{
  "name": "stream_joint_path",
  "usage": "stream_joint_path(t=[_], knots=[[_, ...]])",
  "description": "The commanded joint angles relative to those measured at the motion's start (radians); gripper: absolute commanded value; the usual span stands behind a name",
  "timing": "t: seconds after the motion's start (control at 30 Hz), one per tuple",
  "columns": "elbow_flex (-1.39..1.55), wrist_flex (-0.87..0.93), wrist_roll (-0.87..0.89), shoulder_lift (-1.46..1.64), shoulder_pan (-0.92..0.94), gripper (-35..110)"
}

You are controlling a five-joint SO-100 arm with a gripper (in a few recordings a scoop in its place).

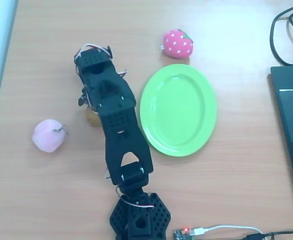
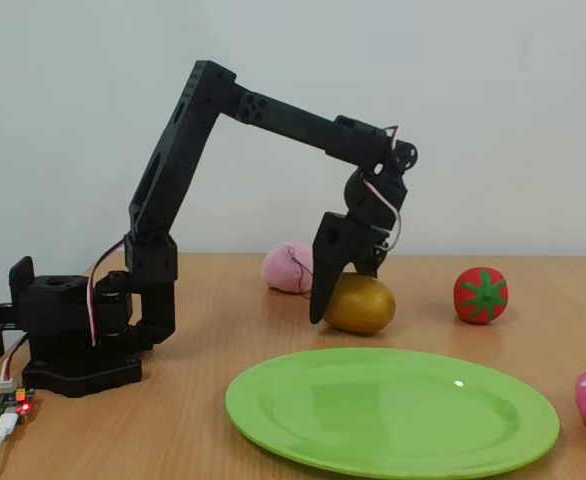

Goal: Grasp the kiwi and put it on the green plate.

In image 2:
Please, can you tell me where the motor controller board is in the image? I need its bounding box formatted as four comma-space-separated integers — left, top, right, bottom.
0, 379, 38, 429

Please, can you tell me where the pale pink toy peach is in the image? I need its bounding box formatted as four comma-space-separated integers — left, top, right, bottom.
261, 241, 322, 301

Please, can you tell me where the white red board servo wire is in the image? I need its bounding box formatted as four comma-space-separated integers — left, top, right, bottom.
0, 333, 30, 390

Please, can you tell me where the green oval plate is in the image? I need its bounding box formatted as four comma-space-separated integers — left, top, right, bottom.
224, 347, 561, 479

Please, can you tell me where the brown toy kiwi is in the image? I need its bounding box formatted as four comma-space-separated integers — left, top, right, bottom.
322, 272, 397, 335

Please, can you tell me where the red toy tomato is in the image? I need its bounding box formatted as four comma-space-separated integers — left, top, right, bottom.
453, 266, 509, 326

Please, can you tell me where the white red shoulder servo wire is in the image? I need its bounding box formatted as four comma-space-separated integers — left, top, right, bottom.
86, 238, 127, 347

